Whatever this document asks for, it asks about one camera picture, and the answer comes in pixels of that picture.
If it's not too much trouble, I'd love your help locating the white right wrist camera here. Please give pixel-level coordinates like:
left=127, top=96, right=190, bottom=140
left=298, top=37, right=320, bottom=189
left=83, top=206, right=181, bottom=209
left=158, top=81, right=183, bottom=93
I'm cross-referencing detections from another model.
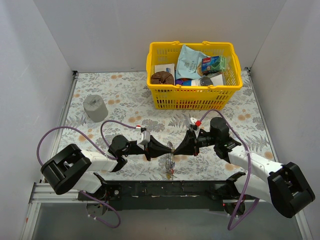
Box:
left=185, top=117, right=201, bottom=137

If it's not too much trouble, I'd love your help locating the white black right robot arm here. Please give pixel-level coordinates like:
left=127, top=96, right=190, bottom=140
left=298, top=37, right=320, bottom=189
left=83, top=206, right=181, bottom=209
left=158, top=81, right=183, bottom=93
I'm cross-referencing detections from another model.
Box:
left=173, top=117, right=316, bottom=218

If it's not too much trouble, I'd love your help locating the white paper item in basket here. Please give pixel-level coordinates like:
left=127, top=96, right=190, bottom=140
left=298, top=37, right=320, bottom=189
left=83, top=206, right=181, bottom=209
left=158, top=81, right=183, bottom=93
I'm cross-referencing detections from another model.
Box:
left=199, top=74, right=225, bottom=87

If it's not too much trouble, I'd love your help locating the green sponge pack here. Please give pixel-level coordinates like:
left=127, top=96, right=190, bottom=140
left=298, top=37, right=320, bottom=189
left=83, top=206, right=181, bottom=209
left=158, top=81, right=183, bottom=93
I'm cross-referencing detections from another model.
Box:
left=201, top=55, right=227, bottom=74

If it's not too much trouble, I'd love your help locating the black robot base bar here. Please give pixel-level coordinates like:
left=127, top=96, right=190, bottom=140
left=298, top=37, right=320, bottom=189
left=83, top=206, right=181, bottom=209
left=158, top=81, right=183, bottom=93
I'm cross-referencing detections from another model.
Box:
left=77, top=180, right=241, bottom=211

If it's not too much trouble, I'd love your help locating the brown round pouch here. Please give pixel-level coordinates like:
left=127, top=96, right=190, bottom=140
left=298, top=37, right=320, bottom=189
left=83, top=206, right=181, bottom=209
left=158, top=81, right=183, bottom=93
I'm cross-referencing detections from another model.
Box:
left=150, top=71, right=175, bottom=85

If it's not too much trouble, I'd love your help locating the grey cylinder block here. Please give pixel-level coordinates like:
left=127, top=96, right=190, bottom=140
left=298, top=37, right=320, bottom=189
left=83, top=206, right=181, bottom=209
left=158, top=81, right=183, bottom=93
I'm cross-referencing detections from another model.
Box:
left=83, top=94, right=109, bottom=123

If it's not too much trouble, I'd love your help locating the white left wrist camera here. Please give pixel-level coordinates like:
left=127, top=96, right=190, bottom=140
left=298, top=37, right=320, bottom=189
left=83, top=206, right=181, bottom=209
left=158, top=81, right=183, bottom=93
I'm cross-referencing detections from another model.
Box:
left=135, top=125, right=151, bottom=150

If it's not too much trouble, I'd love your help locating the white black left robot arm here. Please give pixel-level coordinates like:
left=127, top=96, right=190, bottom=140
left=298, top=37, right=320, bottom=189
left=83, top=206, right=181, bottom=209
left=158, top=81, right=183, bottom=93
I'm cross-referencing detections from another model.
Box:
left=40, top=134, right=172, bottom=200

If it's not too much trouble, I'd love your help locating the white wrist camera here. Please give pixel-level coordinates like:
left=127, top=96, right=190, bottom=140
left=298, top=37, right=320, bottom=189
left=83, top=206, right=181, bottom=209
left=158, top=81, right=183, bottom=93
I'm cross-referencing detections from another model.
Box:
left=135, top=125, right=151, bottom=150
left=185, top=117, right=201, bottom=137

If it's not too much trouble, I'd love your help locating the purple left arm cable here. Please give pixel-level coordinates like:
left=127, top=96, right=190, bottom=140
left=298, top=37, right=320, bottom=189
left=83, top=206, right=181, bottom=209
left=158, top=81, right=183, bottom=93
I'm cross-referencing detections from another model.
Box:
left=36, top=119, right=142, bottom=229

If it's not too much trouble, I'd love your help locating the yellow plastic shopping basket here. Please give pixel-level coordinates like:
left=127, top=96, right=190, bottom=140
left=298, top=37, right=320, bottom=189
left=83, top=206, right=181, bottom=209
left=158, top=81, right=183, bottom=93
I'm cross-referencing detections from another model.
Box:
left=146, top=41, right=243, bottom=110

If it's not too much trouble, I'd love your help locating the light blue chips bag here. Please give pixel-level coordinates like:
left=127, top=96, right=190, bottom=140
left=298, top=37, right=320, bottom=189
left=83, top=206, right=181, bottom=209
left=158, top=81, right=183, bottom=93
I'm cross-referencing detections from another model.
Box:
left=175, top=44, right=209, bottom=80

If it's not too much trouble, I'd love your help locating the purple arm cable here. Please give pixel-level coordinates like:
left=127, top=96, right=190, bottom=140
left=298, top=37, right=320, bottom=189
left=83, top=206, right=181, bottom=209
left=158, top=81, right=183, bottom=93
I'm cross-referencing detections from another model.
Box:
left=199, top=109, right=260, bottom=231
left=36, top=119, right=142, bottom=229

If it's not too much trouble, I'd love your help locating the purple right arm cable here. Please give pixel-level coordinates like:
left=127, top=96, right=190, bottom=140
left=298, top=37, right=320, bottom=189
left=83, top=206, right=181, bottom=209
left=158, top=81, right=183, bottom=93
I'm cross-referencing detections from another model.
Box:
left=199, top=109, right=260, bottom=231

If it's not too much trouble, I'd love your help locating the white box in basket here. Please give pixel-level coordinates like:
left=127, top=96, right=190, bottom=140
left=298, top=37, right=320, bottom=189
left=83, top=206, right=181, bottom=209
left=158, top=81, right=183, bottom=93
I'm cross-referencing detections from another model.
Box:
left=154, top=63, right=175, bottom=76

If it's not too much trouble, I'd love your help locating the floral patterned table mat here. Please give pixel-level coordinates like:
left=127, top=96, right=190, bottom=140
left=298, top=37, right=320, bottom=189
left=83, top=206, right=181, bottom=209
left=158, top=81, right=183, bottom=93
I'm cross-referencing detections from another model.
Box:
left=56, top=70, right=277, bottom=181

